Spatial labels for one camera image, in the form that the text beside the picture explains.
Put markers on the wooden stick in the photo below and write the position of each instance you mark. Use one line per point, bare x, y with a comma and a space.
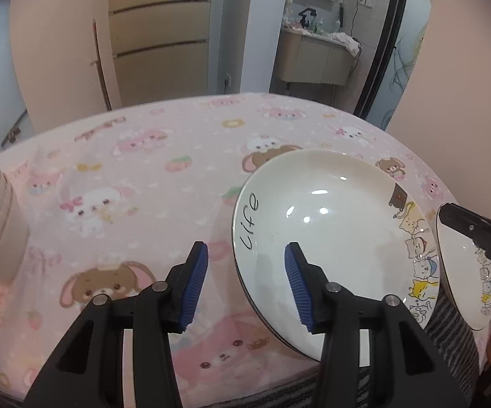
100, 68

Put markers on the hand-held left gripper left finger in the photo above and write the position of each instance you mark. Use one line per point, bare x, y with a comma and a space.
194, 289

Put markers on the white plate with black lettering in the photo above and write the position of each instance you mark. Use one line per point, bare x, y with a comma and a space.
326, 221

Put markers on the beige vanity cabinet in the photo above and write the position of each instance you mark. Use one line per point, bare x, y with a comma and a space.
309, 57

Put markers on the pale yellow figure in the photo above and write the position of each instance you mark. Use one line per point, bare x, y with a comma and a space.
289, 2

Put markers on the black door frame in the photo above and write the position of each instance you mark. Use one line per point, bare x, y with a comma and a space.
385, 29

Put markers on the white towel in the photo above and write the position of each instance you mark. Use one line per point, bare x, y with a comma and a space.
343, 40

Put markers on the white bowl with dark rim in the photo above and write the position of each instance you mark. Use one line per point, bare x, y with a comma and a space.
3, 238

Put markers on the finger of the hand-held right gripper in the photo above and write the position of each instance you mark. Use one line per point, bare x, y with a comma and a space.
462, 223

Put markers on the beige refrigerator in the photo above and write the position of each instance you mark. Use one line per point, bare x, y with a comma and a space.
160, 21

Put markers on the pink cartoon print tablecloth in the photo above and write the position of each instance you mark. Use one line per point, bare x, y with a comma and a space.
143, 170

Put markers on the grey striped cloth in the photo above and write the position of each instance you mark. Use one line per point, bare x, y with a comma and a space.
453, 348

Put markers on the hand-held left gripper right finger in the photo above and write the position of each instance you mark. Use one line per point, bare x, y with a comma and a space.
298, 289

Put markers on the white wall outlet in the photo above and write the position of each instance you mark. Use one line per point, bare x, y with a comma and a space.
365, 2

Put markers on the white cat print plate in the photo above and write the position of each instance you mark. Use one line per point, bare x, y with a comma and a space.
457, 280

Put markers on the black faucet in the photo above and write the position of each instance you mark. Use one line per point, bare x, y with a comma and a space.
307, 17

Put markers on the low wall socket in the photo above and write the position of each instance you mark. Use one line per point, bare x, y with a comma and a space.
227, 80

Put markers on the green bottle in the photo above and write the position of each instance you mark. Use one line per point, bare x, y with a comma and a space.
321, 26

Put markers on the black hanging tool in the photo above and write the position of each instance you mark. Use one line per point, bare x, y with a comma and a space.
340, 17

